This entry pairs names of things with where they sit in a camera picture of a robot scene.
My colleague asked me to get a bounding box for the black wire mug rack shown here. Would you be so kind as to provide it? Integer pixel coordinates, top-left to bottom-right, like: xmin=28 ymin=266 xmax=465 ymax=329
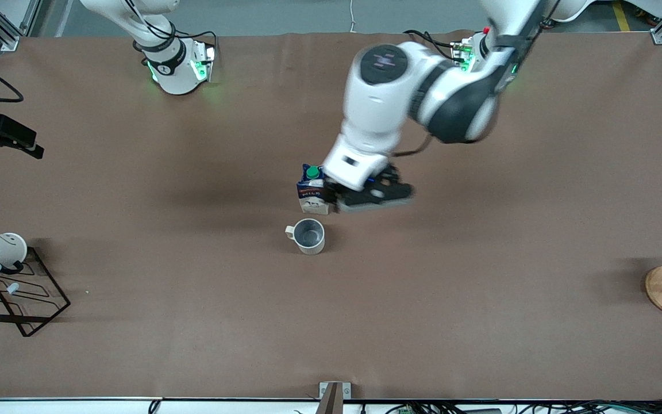
xmin=0 ymin=246 xmax=72 ymax=338

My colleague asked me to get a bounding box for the brown table cloth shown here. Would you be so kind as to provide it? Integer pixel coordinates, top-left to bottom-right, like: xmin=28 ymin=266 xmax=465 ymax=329
xmin=0 ymin=30 xmax=662 ymax=401

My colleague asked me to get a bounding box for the tangled cable bundle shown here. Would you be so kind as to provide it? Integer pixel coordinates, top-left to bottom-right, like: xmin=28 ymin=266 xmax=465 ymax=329
xmin=360 ymin=399 xmax=662 ymax=414

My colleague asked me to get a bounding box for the grey cup with handle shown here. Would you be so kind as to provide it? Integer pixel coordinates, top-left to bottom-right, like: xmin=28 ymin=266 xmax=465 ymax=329
xmin=284 ymin=218 xmax=326 ymax=256

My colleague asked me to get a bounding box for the black left base cable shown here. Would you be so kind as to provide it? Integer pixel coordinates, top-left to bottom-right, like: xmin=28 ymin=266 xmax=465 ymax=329
xmin=403 ymin=29 xmax=465 ymax=63

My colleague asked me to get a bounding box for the blue white milk carton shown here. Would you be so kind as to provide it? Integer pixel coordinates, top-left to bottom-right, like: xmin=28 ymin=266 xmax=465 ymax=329
xmin=296 ymin=164 xmax=332 ymax=216

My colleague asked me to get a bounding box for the black base cable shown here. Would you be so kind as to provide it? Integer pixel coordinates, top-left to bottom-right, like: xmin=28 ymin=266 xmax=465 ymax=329
xmin=403 ymin=29 xmax=465 ymax=63
xmin=127 ymin=0 xmax=218 ymax=58

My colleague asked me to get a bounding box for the metal bracket with brown post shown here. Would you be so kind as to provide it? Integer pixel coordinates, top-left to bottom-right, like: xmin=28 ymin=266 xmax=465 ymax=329
xmin=316 ymin=381 xmax=352 ymax=414

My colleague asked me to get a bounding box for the white background machine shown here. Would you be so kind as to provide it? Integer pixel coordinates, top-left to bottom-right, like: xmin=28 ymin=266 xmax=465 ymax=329
xmin=541 ymin=0 xmax=597 ymax=29

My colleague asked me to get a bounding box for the black right base cable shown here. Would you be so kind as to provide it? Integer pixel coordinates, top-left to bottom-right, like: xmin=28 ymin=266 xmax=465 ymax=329
xmin=127 ymin=0 xmax=218 ymax=58

